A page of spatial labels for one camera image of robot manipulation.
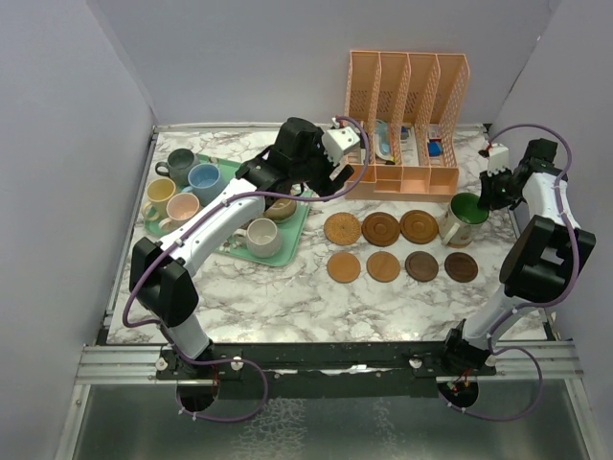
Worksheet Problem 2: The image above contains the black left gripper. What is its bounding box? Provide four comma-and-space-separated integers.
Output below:
291, 129, 353, 201

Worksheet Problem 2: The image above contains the green floral mug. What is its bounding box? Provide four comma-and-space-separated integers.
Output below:
439, 193, 489, 248

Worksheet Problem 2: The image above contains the woven rattan coaster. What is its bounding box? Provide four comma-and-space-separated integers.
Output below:
324, 212, 361, 245

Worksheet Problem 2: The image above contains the grooved brown wooden coaster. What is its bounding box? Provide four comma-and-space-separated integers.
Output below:
361, 212, 400, 247

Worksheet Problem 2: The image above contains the dark walnut coaster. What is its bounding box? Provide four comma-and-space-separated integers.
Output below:
444, 252, 479, 283
405, 251, 439, 282

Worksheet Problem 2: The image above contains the light orange wooden coaster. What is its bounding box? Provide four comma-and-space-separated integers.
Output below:
327, 251, 361, 284

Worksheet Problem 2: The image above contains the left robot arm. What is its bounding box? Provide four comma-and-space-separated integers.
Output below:
128, 116, 369, 379

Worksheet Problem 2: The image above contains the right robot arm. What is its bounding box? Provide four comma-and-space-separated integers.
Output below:
440, 139, 596, 375

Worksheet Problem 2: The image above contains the beige ceramic mug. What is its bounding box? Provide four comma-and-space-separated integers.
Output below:
263, 198, 297, 223

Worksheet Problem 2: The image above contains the green floral tray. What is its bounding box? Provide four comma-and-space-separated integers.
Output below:
144, 152, 315, 268

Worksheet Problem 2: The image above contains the grey white mug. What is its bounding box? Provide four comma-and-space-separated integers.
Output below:
233, 218, 283, 259

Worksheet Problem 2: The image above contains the peach plastic desk organizer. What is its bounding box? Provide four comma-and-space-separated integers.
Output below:
345, 51, 470, 202

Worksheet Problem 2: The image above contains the light blue mug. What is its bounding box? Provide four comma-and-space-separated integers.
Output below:
182, 163, 226, 207

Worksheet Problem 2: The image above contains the dark grey mug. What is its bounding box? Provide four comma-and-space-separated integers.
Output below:
154, 149, 199, 187

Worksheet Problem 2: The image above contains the pale pink mug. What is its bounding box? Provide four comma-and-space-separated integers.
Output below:
158, 193, 200, 235

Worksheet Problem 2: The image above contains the pale yellow mug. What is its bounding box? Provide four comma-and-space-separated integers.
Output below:
141, 177, 176, 221

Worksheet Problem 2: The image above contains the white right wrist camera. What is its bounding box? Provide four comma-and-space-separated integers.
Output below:
487, 143, 510, 176

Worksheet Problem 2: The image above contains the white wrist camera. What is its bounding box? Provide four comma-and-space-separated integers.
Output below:
487, 143, 510, 176
322, 127, 360, 166

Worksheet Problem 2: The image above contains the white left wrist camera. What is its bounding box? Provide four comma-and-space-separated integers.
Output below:
322, 127, 360, 166

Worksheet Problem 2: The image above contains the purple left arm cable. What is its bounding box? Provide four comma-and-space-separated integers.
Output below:
123, 114, 373, 424

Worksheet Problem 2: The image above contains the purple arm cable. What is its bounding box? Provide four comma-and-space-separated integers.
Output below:
123, 114, 373, 424
478, 123, 581, 422

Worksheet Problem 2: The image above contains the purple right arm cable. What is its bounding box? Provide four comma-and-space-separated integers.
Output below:
478, 123, 581, 422

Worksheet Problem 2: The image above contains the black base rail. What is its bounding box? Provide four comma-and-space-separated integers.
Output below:
156, 341, 495, 399

